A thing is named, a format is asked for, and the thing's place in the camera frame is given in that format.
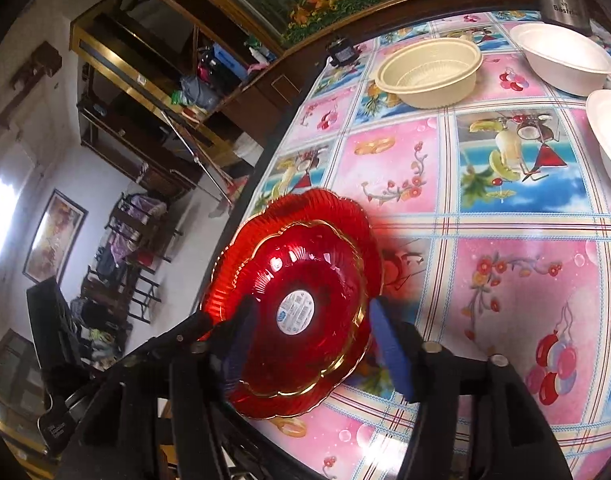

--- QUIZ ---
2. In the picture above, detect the small dark jar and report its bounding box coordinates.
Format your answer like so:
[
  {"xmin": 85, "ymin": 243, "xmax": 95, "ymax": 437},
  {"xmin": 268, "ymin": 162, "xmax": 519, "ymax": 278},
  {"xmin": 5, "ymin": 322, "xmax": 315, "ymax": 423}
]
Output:
[{"xmin": 328, "ymin": 35, "xmax": 361, "ymax": 68}]

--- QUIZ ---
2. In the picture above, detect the cream plastic bowl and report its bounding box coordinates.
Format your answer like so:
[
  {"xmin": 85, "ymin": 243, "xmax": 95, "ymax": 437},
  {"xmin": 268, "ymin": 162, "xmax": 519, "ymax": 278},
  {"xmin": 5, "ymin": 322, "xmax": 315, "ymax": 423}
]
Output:
[{"xmin": 374, "ymin": 37, "xmax": 483, "ymax": 110}]

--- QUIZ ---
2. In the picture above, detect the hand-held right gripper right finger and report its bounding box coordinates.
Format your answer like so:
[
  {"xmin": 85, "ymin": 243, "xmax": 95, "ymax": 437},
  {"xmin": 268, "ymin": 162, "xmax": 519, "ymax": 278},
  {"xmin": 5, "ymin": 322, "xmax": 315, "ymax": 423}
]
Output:
[{"xmin": 369, "ymin": 296, "xmax": 573, "ymax": 480}]

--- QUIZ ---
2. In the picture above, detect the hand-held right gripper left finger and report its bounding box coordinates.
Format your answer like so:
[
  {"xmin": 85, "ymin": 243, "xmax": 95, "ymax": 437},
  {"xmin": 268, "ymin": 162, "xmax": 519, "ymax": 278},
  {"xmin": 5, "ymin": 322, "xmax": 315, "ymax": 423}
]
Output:
[{"xmin": 60, "ymin": 299, "xmax": 266, "ymax": 480}]

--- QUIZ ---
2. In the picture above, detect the metal mop handle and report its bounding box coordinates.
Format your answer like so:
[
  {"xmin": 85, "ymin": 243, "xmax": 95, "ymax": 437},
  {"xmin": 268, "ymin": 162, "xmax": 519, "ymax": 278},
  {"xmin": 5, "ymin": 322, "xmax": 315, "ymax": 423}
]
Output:
[{"xmin": 158, "ymin": 107, "xmax": 236, "ymax": 206}]

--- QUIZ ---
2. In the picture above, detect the white bowl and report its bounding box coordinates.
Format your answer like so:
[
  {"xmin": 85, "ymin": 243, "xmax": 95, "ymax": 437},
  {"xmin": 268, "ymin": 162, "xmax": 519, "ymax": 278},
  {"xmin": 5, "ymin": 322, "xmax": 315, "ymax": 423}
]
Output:
[
  {"xmin": 585, "ymin": 88, "xmax": 611, "ymax": 186},
  {"xmin": 509, "ymin": 22, "xmax": 611, "ymax": 97}
]

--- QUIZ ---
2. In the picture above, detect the red gold-rimmed bowl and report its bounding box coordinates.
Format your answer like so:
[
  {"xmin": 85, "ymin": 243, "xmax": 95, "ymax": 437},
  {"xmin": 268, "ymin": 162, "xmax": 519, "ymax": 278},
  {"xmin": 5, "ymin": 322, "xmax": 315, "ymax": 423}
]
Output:
[{"xmin": 218, "ymin": 220, "xmax": 373, "ymax": 398}]

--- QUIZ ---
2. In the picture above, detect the dark wooden cabinet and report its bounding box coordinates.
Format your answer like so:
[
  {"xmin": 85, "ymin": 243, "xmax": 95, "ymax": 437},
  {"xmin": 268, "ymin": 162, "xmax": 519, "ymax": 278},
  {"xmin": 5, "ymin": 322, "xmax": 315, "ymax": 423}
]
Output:
[{"xmin": 220, "ymin": 0, "xmax": 541, "ymax": 146}]

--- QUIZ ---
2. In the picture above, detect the carved wooden wall ornament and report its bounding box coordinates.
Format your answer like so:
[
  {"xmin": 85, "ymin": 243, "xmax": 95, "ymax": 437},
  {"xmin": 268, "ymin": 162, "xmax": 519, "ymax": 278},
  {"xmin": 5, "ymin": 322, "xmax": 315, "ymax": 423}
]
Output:
[{"xmin": 0, "ymin": 42, "xmax": 63, "ymax": 136}]

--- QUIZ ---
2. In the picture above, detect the blue box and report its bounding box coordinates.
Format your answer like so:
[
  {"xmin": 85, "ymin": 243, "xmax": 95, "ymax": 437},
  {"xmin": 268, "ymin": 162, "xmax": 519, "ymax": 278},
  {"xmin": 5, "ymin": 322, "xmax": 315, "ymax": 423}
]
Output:
[{"xmin": 211, "ymin": 44, "xmax": 248, "ymax": 81}]

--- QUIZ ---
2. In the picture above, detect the blue-grey bag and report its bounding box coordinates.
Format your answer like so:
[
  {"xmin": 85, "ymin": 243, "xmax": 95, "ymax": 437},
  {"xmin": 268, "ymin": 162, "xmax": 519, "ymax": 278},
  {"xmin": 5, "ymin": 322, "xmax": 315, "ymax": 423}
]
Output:
[{"xmin": 179, "ymin": 75, "xmax": 221, "ymax": 111}]

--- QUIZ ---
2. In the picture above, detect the gold-trimmed wooden shelf unit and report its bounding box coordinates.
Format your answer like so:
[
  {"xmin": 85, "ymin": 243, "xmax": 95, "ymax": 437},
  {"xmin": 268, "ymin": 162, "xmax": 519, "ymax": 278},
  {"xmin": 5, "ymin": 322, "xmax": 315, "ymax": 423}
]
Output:
[{"xmin": 69, "ymin": 0, "xmax": 246, "ymax": 196}]

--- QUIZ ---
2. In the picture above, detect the white bucket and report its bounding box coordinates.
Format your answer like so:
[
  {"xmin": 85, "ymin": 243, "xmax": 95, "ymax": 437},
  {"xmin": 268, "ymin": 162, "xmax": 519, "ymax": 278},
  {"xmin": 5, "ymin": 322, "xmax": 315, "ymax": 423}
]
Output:
[{"xmin": 232, "ymin": 142, "xmax": 261, "ymax": 166}]

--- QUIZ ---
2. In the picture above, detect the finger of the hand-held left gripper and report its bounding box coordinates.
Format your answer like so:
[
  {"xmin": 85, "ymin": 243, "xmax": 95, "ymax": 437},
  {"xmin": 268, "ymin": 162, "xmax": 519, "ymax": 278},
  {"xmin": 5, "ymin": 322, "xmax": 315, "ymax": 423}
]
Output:
[{"xmin": 110, "ymin": 312, "xmax": 213, "ymax": 368}]

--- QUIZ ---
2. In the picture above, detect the wooden chair with clothes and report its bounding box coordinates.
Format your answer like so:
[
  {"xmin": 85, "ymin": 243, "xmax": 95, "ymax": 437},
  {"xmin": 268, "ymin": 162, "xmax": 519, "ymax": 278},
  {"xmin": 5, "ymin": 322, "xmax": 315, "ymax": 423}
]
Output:
[{"xmin": 80, "ymin": 192, "xmax": 183, "ymax": 323}]

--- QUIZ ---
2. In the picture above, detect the framed wall picture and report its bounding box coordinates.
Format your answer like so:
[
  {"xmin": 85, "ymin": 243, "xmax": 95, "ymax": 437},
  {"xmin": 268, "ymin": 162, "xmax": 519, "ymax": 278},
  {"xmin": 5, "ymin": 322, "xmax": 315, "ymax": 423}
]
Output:
[{"xmin": 22, "ymin": 189, "xmax": 88, "ymax": 285}]

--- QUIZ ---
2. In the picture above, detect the printed pink tablecloth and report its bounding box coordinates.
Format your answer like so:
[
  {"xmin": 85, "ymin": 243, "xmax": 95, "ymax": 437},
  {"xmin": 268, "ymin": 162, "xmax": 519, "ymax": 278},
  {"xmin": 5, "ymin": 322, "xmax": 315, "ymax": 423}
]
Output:
[{"xmin": 225, "ymin": 7, "xmax": 611, "ymax": 480}]

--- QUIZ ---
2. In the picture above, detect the large red scalloped plate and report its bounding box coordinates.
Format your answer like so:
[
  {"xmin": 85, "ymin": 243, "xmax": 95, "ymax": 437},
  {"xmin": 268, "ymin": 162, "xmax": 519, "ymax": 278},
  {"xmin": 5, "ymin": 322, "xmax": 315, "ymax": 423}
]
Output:
[{"xmin": 200, "ymin": 187, "xmax": 386, "ymax": 420}]

